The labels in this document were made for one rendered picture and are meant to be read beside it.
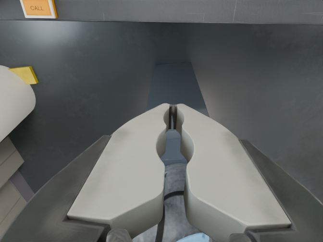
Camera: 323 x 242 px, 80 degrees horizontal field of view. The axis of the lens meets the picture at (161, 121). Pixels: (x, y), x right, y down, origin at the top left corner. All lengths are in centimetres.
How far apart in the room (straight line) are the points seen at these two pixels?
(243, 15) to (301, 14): 9
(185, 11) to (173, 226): 42
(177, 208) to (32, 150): 178
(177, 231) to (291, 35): 133
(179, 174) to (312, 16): 44
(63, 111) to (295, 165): 206
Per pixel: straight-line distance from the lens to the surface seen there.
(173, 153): 59
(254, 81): 153
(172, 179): 56
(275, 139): 188
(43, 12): 41
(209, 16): 38
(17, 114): 161
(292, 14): 42
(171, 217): 49
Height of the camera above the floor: 132
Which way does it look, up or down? 58 degrees down
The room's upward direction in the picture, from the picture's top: 176 degrees counter-clockwise
